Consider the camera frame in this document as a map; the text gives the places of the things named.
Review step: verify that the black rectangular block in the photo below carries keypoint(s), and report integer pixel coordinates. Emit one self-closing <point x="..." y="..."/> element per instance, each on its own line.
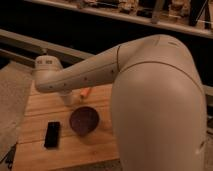
<point x="52" y="135"/>

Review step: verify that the background shelf with clutter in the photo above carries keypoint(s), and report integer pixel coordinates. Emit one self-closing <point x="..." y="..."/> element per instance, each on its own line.
<point x="129" y="12"/>

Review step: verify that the wooden board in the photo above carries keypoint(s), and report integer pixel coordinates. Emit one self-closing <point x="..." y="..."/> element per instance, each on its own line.
<point x="100" y="145"/>

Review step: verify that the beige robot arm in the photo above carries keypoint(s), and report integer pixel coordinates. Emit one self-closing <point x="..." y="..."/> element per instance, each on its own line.
<point x="158" y="104"/>

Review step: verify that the orange carrot toy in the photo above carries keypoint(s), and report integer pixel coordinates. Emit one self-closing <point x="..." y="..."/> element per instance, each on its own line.
<point x="85" y="92"/>

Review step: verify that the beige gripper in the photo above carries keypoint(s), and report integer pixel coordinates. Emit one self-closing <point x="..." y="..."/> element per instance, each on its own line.
<point x="66" y="97"/>

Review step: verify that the dark purple bowl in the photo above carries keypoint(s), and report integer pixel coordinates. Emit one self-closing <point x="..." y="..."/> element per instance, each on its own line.
<point x="84" y="120"/>

